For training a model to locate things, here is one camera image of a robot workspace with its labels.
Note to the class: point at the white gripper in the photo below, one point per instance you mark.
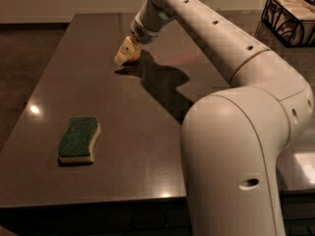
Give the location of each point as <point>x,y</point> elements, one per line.
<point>143,32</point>

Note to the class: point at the orange fruit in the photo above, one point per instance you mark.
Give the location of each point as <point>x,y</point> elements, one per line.
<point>134,57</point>

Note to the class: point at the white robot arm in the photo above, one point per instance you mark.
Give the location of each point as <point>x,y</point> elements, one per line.
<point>230,139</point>

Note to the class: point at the green and yellow sponge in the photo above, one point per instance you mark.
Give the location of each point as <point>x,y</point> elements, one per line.
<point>78,142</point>

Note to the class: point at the dark cabinet drawers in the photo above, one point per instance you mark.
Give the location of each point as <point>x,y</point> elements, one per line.
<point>161,217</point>

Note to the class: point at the black wire basket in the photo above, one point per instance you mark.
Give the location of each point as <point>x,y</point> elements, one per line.
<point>291,21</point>

